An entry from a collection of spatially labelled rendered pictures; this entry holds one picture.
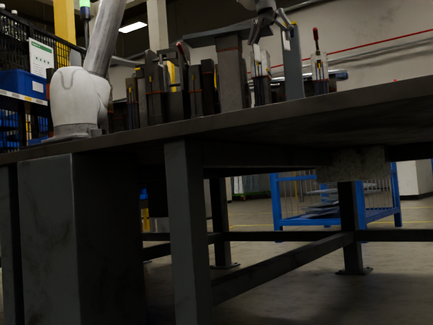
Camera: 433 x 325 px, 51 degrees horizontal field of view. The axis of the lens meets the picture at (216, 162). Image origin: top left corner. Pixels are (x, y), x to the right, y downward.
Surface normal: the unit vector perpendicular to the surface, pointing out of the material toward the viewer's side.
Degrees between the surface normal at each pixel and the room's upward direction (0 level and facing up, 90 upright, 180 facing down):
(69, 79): 73
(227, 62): 90
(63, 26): 90
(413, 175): 90
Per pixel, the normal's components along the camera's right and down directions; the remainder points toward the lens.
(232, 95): -0.27, -0.04
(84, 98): 0.72, -0.11
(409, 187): -0.60, 0.00
